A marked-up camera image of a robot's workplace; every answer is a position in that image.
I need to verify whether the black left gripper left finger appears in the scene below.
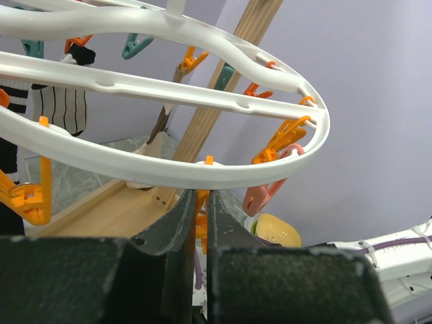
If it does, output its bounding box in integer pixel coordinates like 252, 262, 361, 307
1, 190, 196, 323

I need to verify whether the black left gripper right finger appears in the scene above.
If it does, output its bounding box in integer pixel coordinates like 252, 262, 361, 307
207, 190, 393, 323

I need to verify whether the orange clothes peg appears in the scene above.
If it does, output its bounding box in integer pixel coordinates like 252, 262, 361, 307
194, 155, 215, 256
0, 116, 53, 226

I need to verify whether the cream brown ribbed sock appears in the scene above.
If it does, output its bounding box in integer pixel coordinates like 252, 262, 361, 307
126, 63, 186, 191

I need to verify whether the black white striped sock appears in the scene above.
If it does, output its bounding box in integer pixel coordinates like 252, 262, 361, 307
30, 44, 96, 136

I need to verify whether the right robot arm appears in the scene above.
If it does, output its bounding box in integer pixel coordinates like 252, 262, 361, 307
327, 219, 431, 308

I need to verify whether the wooden hanger stand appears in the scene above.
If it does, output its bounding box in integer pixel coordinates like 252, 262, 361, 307
26, 1, 281, 237

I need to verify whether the white round clip hanger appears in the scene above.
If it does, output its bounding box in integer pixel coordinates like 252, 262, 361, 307
1, 1, 330, 190

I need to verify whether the yellow dish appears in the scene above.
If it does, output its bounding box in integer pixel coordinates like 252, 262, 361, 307
243, 213, 302, 248

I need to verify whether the pink clothes peg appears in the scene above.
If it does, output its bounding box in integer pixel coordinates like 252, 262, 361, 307
242, 144, 304, 217

